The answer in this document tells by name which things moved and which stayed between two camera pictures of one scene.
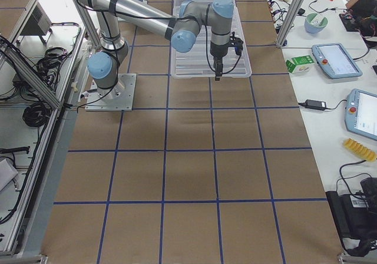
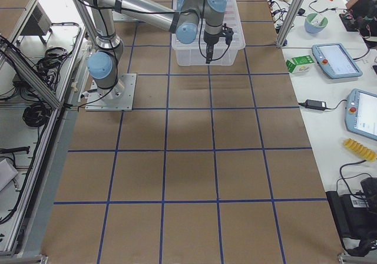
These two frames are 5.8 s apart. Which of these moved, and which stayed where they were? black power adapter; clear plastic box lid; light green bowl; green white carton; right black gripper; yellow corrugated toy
Moved: clear plastic box lid; right black gripper
Stayed: yellow corrugated toy; light green bowl; green white carton; black power adapter
